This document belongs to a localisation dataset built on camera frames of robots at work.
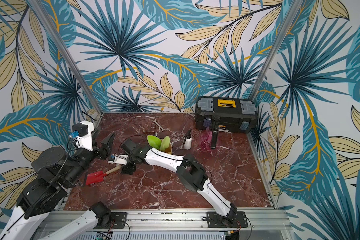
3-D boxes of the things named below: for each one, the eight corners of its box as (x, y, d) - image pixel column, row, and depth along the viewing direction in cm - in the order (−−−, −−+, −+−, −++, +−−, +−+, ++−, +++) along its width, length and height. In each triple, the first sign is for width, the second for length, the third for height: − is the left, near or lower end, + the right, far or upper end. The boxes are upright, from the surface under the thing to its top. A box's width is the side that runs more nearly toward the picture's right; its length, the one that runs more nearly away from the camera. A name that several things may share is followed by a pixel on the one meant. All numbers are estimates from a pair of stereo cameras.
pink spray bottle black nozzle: (200, 149, 102) (204, 132, 87) (200, 142, 105) (204, 125, 90) (209, 149, 102) (214, 132, 87) (208, 142, 105) (213, 125, 90)
